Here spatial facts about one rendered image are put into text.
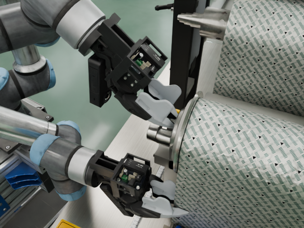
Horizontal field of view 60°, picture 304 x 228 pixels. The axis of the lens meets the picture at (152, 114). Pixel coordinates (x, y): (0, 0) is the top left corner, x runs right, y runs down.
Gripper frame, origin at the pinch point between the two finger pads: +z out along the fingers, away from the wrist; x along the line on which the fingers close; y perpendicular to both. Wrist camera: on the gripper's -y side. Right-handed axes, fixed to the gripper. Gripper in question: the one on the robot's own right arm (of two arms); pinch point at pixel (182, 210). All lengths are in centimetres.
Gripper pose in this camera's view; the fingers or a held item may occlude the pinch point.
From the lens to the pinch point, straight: 56.1
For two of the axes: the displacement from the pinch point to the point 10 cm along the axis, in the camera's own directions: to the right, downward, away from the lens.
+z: 9.1, 2.8, -2.9
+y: 0.0, -7.2, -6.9
